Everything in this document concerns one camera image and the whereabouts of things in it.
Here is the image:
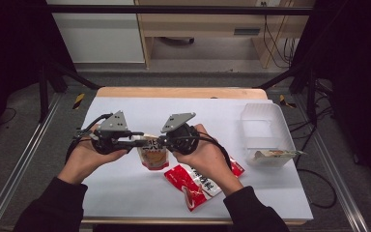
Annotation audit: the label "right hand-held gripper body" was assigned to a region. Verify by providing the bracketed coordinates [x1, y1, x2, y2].
[159, 112, 201, 155]

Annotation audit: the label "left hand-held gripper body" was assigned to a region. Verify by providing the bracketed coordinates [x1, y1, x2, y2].
[90, 110, 136, 156]

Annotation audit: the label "red and white food packet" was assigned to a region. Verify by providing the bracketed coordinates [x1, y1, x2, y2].
[163, 156, 246, 213]

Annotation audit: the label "clear plastic container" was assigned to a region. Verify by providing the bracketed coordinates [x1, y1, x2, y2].
[240, 101, 298, 169]

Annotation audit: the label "green and cream food packet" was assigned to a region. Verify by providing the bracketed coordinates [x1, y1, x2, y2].
[253, 148, 307, 161]

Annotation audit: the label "person's left hand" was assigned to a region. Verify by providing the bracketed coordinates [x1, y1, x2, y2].
[57, 124, 128, 186]

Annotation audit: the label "person's right hand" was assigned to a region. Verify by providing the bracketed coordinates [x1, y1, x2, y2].
[173, 123, 244, 197]

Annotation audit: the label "white board sheet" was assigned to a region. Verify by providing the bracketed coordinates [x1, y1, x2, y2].
[80, 96, 314, 222]

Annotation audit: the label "wooden table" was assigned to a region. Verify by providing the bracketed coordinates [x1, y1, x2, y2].
[80, 86, 307, 226]

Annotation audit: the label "yellow and black tape strip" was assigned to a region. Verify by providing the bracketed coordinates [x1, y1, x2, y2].
[72, 93, 86, 111]
[278, 94, 298, 109]

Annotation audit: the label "black metal stand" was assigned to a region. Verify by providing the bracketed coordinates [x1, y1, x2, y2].
[38, 61, 101, 124]
[256, 61, 319, 128]

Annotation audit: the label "white cabinet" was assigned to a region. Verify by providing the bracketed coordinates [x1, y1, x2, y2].
[46, 0, 146, 64]

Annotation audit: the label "light wooden desk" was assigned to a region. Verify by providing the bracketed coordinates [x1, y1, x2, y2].
[134, 0, 315, 70]

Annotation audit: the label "black curtain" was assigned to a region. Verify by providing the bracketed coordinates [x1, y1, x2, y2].
[0, 0, 76, 148]
[291, 0, 371, 197]

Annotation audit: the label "right hand-held gripper cable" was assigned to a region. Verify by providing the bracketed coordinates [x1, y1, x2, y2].
[192, 130, 234, 171]

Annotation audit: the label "aluminium rail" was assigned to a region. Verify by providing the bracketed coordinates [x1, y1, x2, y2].
[294, 95, 370, 232]
[0, 93, 63, 232]

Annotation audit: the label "thin black floor cable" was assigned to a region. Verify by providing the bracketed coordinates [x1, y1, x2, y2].
[0, 106, 17, 126]

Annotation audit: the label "black horizontal frame bar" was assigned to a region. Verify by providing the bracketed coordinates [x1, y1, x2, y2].
[46, 4, 314, 16]

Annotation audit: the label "hanging black desk cables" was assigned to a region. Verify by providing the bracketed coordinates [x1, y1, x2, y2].
[261, 1, 300, 69]

